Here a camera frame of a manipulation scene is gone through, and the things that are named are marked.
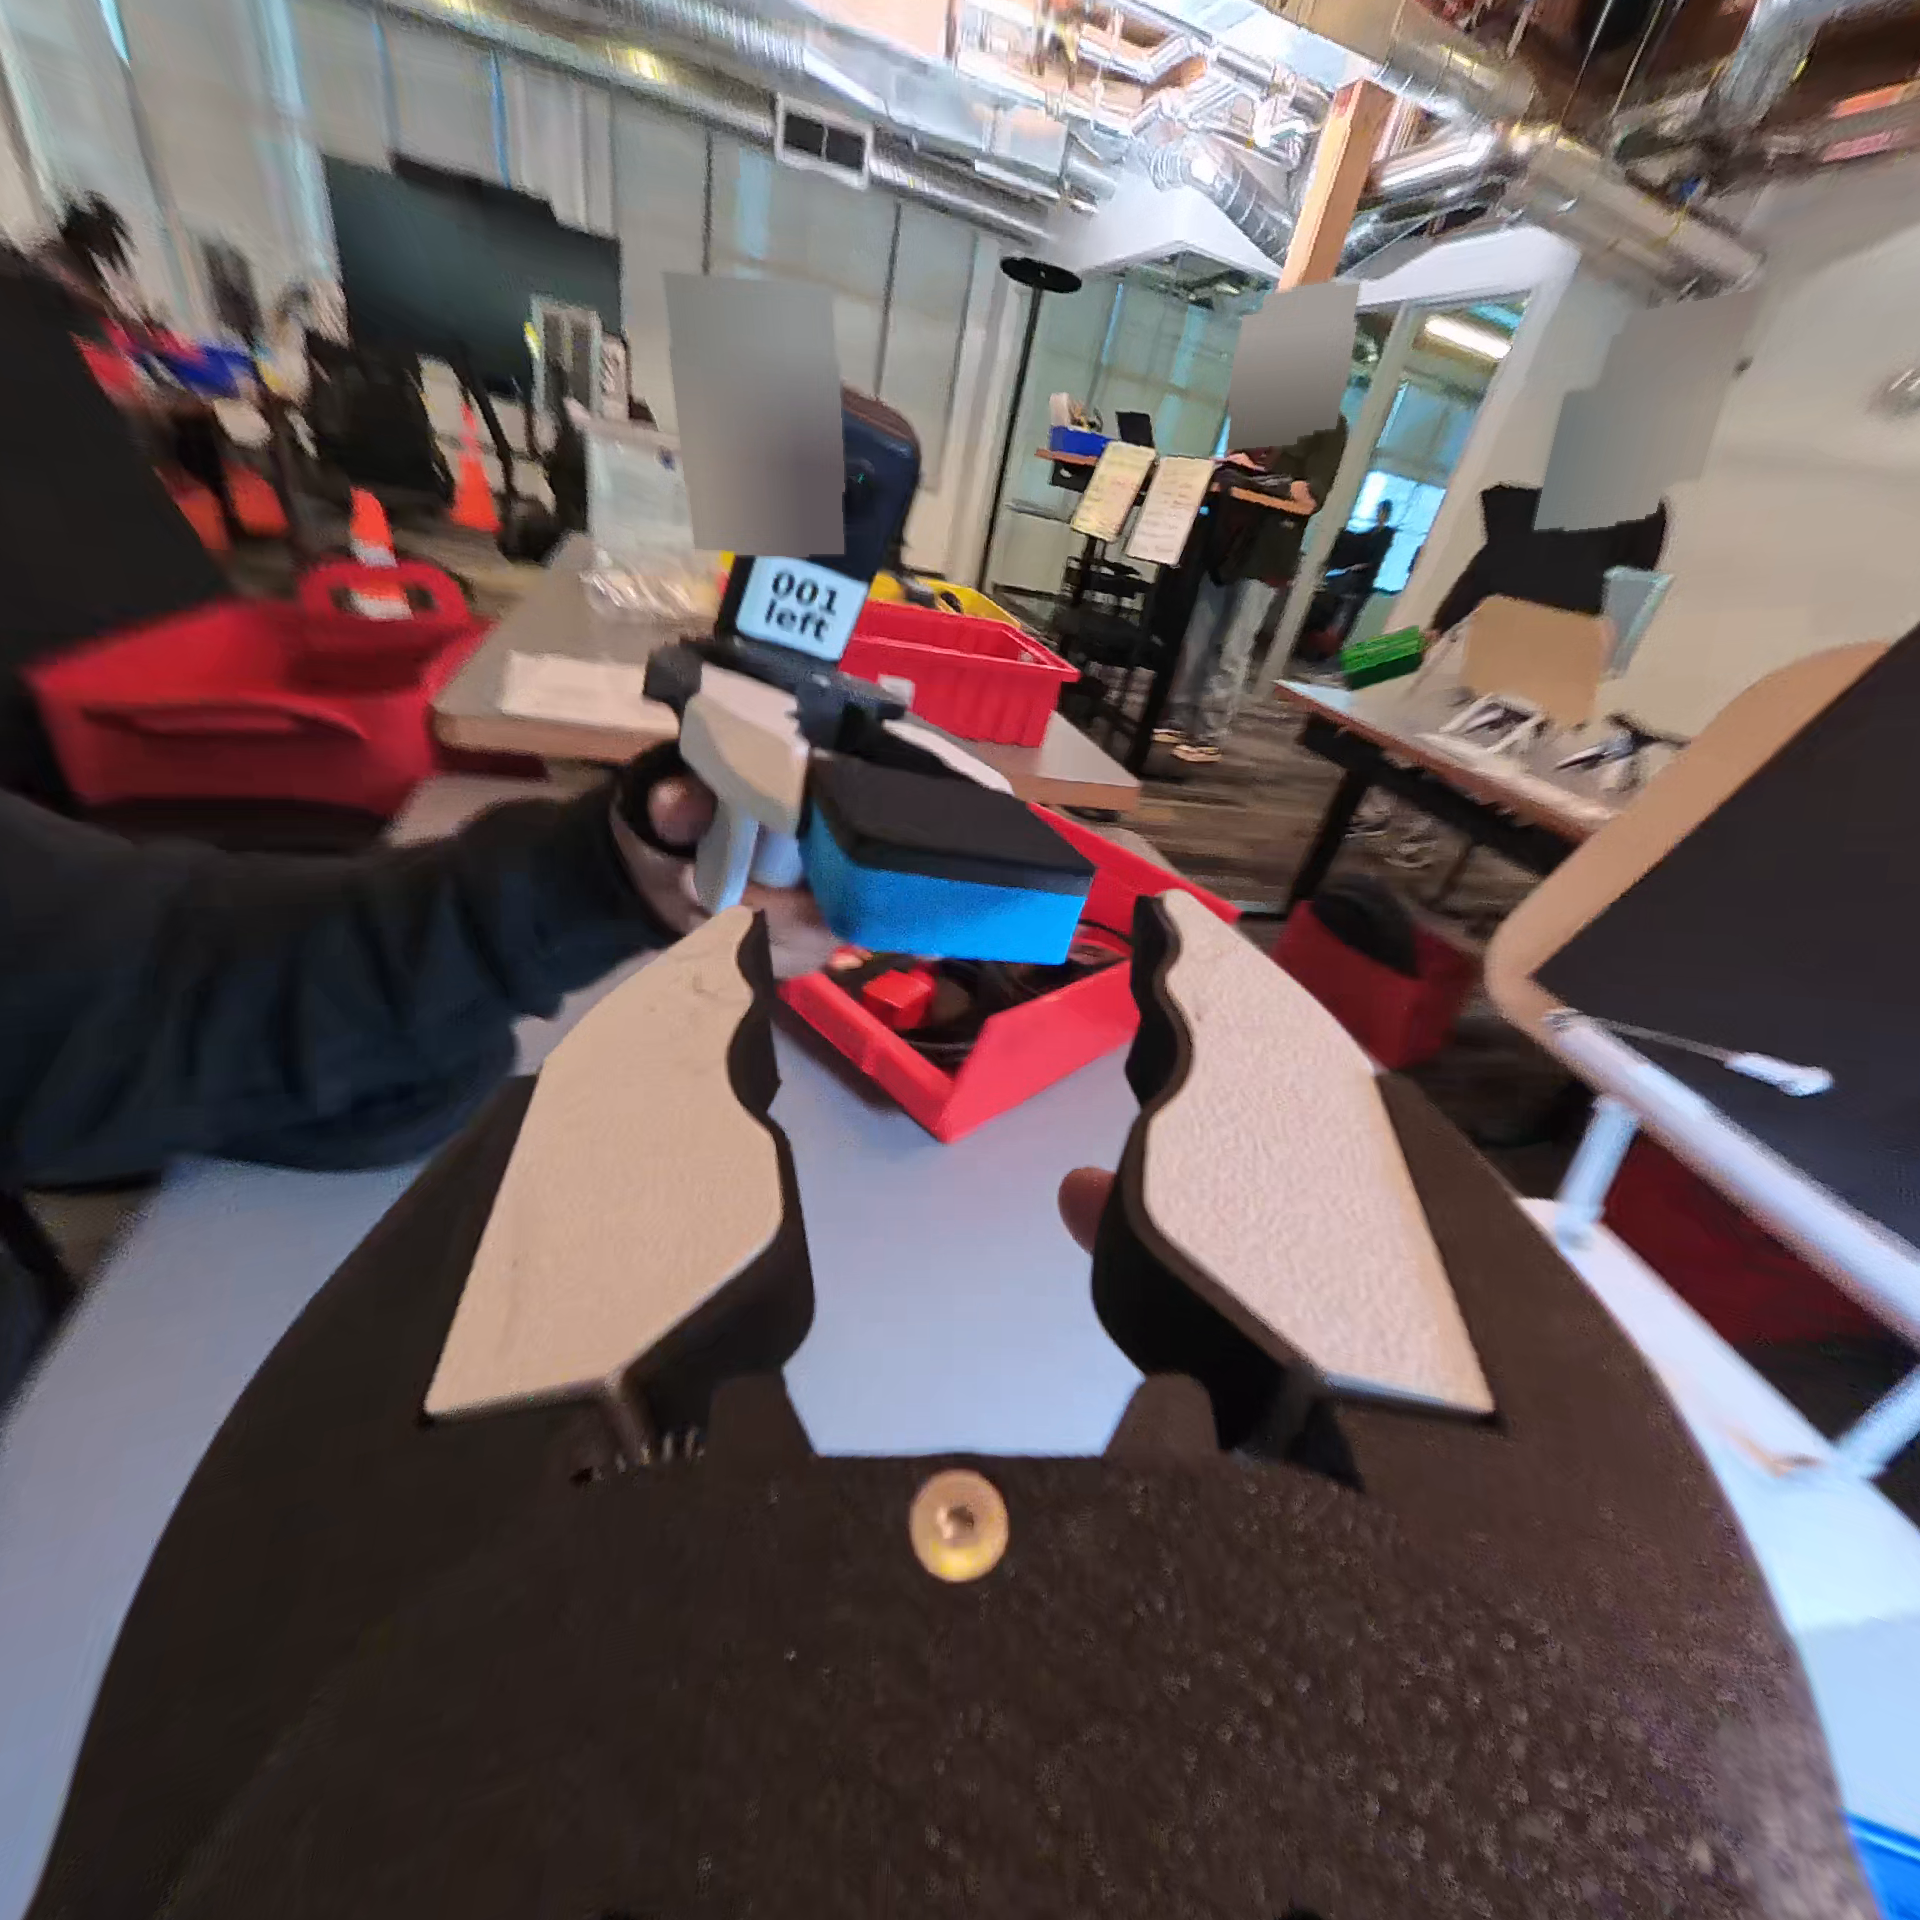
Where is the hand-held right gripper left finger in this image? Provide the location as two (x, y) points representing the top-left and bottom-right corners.
(424, 902), (816, 1480)

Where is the black standing desk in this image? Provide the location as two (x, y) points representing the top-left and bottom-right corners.
(1036, 441), (1322, 774)

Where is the black bag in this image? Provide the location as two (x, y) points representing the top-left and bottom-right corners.
(1312, 873), (1427, 970)

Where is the large black screen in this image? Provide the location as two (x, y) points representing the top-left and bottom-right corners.
(323, 152), (625, 400)

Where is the black board panel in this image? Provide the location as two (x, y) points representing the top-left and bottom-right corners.
(0, 248), (227, 797)

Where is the yellow plastic bin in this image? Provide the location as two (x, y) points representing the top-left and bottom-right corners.
(885, 569), (1022, 624)

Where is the red ribbed plastic bin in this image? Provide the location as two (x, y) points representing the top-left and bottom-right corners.
(840, 598), (1082, 750)

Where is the red plastic tray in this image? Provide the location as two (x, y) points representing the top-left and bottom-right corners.
(779, 803), (1244, 1146)

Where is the black floor lamp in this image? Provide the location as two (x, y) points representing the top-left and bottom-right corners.
(977, 257), (1085, 595)

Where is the person's left hand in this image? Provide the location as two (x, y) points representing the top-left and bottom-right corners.
(614, 748), (826, 942)

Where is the wooden top desk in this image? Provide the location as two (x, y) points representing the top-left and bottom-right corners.
(1275, 675), (1636, 917)

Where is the blue plastic bin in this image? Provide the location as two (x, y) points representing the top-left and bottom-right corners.
(1845, 1809), (1920, 1920)

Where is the white flip chart board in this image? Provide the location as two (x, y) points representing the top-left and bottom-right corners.
(1125, 456), (1216, 569)
(1067, 441), (1156, 544)

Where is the clear plastic package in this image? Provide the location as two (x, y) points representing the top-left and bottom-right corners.
(585, 421), (699, 557)

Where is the clear plastic bag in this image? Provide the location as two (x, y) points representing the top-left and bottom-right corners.
(576, 540), (723, 624)

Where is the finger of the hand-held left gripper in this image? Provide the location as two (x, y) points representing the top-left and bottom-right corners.
(680, 669), (818, 834)
(829, 704), (1019, 797)

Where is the black and beige panel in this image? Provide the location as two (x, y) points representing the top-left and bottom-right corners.
(1425, 481), (1674, 729)

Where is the blue black eraser block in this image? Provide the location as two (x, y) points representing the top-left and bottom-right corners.
(801, 750), (1097, 968)

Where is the black panel on white stand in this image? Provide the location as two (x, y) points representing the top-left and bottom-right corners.
(1486, 621), (1920, 1488)

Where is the wooden pillar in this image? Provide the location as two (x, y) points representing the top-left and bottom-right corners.
(1275, 77), (1404, 294)

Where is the red tote with handles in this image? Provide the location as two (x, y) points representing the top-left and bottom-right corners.
(28, 562), (497, 819)

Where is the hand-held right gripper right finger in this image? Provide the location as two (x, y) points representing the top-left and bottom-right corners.
(1090, 891), (1497, 1488)

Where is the red fabric bin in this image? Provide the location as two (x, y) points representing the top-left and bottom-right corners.
(1598, 1132), (1877, 1354)
(1272, 896), (1478, 1069)

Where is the white paper sheet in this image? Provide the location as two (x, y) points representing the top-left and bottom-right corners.
(499, 648), (662, 724)

